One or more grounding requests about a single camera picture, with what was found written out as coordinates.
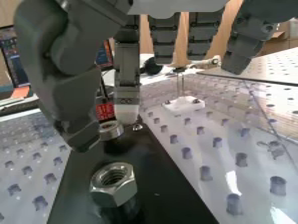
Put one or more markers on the small white jointed device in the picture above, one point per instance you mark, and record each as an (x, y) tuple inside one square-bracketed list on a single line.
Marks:
[(205, 62)]

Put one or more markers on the clear box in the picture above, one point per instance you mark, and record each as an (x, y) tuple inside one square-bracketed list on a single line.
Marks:
[(248, 110)]

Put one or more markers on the thin stick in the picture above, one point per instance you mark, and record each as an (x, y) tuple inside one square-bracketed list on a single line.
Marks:
[(179, 83)]

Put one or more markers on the black plate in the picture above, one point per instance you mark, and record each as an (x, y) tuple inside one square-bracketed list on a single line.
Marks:
[(168, 186)]

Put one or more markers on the cardboard box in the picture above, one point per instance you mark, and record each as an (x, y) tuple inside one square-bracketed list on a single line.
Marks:
[(281, 38)]

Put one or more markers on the large steel hex nut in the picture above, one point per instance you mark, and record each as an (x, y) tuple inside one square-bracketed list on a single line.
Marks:
[(114, 190)]

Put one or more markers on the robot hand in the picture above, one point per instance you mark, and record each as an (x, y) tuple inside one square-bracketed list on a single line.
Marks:
[(67, 60)]

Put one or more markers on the computer screen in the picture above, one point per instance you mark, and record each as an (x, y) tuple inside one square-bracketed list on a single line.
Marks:
[(11, 60)]

